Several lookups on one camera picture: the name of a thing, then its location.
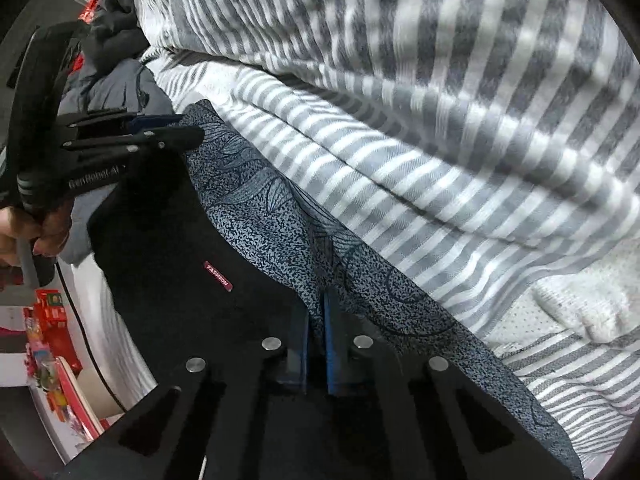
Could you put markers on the person's left hand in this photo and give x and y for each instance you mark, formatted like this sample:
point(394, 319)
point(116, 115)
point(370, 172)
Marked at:
point(20, 240)

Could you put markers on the beige round container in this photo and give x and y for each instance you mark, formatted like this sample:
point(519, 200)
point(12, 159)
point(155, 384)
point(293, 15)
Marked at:
point(97, 390)

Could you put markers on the colourful printed box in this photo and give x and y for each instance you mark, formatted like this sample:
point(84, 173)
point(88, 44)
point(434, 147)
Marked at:
point(60, 400)

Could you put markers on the grey white striped duvet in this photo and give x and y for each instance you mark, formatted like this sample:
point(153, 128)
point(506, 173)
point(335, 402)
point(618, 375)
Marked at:
point(400, 110)

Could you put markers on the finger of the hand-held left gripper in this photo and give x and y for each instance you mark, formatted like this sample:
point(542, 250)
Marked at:
point(115, 119)
point(160, 137)

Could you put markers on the white grey patterned bed sheet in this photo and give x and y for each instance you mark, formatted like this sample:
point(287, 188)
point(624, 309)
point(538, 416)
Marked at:
point(575, 360)

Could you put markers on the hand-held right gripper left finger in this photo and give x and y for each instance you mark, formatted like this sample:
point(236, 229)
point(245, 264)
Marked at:
point(300, 345)

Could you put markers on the red box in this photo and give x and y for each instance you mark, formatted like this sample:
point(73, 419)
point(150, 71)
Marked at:
point(52, 317)

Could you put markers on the dark grey garment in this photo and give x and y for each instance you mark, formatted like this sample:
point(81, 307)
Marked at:
point(117, 25)

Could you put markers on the black pants with patterned lining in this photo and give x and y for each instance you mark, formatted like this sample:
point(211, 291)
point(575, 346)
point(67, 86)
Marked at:
point(175, 240)

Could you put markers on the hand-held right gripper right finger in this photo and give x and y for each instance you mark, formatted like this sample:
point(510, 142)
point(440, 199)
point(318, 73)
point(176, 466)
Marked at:
point(332, 345)

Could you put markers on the grey jacket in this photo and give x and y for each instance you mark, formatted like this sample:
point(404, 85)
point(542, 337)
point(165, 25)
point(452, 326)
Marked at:
point(125, 92)

